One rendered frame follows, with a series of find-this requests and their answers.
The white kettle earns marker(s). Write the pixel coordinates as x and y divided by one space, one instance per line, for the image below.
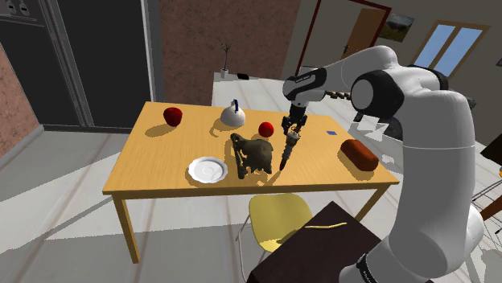
233 116

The dark ridged tapered tool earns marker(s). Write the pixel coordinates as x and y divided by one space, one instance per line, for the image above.
288 151

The small blue card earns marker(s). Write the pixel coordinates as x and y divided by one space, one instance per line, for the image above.
332 133

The large dark red apple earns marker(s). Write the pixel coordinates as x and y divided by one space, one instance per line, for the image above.
173 116

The light wooden table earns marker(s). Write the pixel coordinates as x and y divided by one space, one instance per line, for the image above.
164 156

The window with wooden frame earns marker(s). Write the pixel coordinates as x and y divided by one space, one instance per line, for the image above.
447 49

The thin yellow stick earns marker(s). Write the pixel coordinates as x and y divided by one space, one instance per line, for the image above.
325 226

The dark olive animal figure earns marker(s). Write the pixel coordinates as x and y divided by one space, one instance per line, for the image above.
257 155

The dark robot stand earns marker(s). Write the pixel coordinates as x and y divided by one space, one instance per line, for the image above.
317 251

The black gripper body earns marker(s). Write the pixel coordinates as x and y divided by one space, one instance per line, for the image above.
297 116

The small bright red apple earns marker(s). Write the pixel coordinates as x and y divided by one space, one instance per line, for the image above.
266 129

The white counter with twig vase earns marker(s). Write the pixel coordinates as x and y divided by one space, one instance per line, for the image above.
255 92

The brown bread loaf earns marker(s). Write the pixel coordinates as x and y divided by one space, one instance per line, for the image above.
359 155

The framed landscape picture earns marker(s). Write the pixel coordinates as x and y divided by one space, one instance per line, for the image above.
397 27

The white plate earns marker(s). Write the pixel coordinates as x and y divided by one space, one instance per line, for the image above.
208 169

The yellow chair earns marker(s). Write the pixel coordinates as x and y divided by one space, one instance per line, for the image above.
276 215

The brown wooden door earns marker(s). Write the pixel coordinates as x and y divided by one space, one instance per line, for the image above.
362 33

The dark sliding glass door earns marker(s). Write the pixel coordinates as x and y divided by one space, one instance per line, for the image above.
106 62

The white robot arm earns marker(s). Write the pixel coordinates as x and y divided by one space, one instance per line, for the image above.
435 168

